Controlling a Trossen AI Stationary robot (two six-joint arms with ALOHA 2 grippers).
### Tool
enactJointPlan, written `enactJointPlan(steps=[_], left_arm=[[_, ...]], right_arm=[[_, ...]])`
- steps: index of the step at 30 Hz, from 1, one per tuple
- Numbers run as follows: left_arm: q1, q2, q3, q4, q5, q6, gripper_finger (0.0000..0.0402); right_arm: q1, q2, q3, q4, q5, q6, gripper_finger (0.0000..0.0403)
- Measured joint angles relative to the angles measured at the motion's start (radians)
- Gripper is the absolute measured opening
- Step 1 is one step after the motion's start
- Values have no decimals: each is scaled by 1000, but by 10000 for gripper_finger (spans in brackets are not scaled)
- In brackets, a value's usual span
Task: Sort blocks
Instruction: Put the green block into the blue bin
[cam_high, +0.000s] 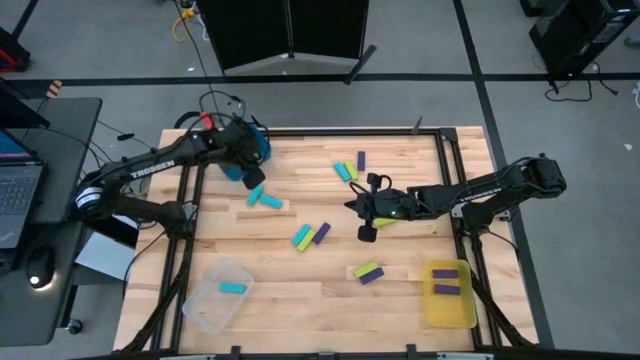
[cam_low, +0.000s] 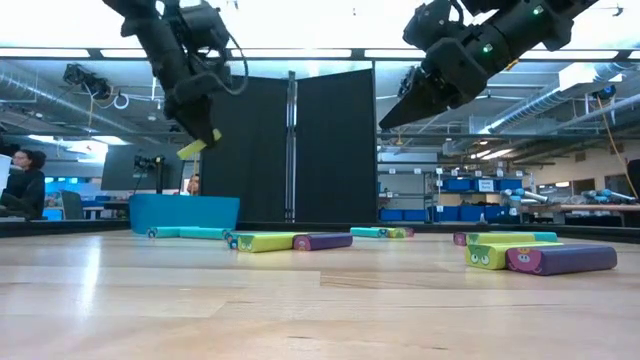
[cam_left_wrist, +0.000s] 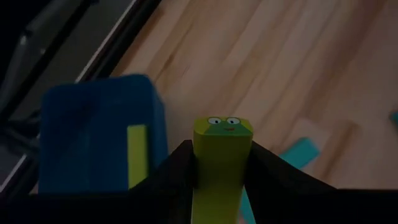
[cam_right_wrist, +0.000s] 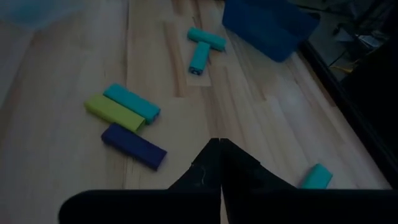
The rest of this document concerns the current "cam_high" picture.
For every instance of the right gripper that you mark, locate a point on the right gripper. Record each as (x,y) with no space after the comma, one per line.
(395,202)

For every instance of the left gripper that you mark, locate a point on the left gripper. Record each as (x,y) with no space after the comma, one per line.
(242,147)

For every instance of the teal toy block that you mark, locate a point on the teal toy block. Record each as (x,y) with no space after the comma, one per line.
(342,171)
(255,195)
(271,201)
(301,234)
(233,288)

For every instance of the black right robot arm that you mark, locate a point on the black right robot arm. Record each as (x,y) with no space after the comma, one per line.
(480,192)

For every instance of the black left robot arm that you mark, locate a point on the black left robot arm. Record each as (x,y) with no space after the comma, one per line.
(152,170)

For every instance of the blue plastic bin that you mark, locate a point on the blue plastic bin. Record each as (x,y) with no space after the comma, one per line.
(232,173)

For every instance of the black folding partition screen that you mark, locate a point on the black folding partition screen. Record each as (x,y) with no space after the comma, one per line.
(250,30)

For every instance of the yellow plastic bin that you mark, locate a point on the yellow plastic bin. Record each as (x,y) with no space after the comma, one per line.
(450,310)

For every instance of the black flat panel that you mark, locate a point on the black flat panel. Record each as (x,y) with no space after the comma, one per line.
(115,232)

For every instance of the clear plastic bin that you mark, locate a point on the clear plastic bin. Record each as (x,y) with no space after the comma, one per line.
(210,310)

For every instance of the black desk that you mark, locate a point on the black desk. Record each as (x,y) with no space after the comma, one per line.
(65,150)

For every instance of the grey flat box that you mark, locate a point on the grey flat box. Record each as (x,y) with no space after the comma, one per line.
(102,257)

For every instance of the orange striped tape piece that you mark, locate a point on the orange striped tape piece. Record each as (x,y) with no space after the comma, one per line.
(54,89)

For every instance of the black monitor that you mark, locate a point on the black monitor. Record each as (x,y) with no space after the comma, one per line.
(17,107)

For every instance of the grey laptop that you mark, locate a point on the grey laptop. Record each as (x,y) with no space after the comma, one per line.
(17,190)

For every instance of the black computer mouse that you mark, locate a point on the black computer mouse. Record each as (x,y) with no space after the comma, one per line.
(39,262)

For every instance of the black caster wheel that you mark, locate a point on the black caster wheel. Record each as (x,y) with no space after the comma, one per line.
(75,326)

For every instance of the red black bag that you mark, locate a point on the red black bag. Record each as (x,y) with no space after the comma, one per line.
(10,57)

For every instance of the black equipment case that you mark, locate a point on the black equipment case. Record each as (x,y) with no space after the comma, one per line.
(575,40)

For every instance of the black aluminium table frame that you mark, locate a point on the black aluminium table frame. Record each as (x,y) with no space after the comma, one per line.
(350,133)

